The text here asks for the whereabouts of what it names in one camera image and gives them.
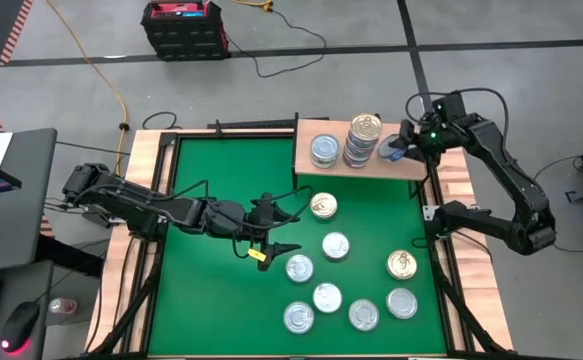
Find yellow power cord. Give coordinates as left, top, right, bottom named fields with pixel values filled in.
left=230, top=0, right=275, bottom=12

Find dark blue tuna can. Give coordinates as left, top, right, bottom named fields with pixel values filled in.
left=385, top=286, right=420, bottom=321
left=376, top=132, right=407, bottom=164
left=284, top=253, right=316, bottom=285

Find thin black cable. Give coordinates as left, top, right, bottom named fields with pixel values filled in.
left=54, top=140, right=132, bottom=156

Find black coiled cable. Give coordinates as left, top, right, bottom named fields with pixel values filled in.
left=141, top=110, right=183, bottom=132

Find green table mat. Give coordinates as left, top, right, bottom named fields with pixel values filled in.
left=148, top=135, right=448, bottom=356

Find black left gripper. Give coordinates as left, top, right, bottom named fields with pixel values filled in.
left=203, top=198, right=303, bottom=273

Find yellow extension cord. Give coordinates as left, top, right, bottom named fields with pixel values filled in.
left=44, top=0, right=130, bottom=176

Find wooden shelf black legs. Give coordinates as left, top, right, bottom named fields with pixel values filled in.
left=292, top=112, right=431, bottom=201

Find white metal bracket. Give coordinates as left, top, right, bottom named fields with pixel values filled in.
left=422, top=203, right=446, bottom=222

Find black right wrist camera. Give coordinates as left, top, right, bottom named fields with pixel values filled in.
left=431, top=91, right=468, bottom=121

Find red label tuna can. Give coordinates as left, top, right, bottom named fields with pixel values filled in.
left=321, top=231, right=351, bottom=262

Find silver lidded tuna can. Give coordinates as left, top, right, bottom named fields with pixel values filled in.
left=347, top=298, right=381, bottom=333

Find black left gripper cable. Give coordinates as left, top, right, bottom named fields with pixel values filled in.
left=168, top=178, right=316, bottom=261

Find grey side table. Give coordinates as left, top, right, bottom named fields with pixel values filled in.
left=0, top=258, right=108, bottom=360

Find black computer mouse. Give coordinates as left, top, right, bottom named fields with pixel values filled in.
left=0, top=299, right=42, bottom=354

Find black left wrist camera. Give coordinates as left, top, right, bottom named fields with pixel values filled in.
left=249, top=191, right=278, bottom=221

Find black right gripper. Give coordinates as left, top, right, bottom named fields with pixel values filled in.
left=398, top=113, right=472, bottom=163

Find green albacore tuna can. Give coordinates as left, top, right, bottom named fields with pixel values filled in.
left=282, top=300, right=316, bottom=335

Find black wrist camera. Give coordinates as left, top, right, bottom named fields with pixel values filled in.
left=249, top=191, right=278, bottom=221
left=431, top=91, right=468, bottom=121

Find grey desk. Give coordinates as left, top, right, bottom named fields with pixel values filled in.
left=0, top=127, right=58, bottom=275

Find light blue tuna can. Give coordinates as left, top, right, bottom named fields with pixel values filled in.
left=312, top=282, right=343, bottom=315

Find small red white bottle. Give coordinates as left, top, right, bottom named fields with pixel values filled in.
left=47, top=296, right=79, bottom=316

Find red black power station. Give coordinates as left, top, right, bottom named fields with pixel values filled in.
left=139, top=0, right=231, bottom=62

